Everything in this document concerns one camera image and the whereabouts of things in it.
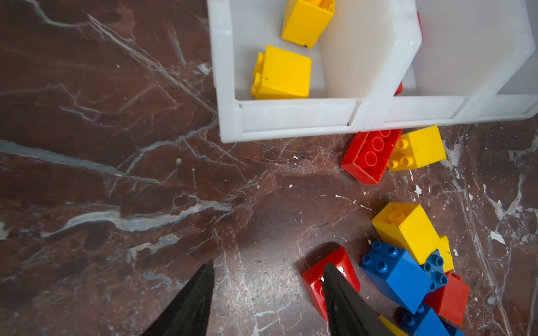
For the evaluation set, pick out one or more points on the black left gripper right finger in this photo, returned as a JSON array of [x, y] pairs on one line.
[[350, 315]]

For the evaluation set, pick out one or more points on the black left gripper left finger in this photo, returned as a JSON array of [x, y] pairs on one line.
[[189, 312]]

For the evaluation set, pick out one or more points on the red lego pile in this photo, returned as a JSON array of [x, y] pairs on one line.
[[324, 279], [450, 301]]

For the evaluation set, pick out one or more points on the long red lego brick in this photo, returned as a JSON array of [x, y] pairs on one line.
[[368, 155]]

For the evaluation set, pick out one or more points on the large yellow lego brick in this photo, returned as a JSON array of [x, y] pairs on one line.
[[281, 74]]

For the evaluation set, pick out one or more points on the small yellow lego brick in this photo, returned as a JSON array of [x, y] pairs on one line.
[[395, 330]]

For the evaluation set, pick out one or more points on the blue lego centre pile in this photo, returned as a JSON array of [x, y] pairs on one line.
[[396, 275]]

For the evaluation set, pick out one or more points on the blue lego pile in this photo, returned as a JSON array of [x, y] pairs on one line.
[[396, 275], [425, 322]]

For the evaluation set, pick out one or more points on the blue lego lower pile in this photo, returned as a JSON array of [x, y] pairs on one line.
[[425, 322]]

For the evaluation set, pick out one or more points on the small blue lego plate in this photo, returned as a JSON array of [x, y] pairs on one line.
[[434, 269]]

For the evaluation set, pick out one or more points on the yellow lego centre pile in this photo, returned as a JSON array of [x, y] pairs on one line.
[[408, 227]]

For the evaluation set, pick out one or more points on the blue lego bottom right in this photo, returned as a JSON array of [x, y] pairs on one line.
[[452, 330]]

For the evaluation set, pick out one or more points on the small yellow lego right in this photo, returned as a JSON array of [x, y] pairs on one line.
[[445, 252]]

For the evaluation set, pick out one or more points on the white three-compartment bin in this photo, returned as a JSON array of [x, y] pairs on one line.
[[477, 64]]

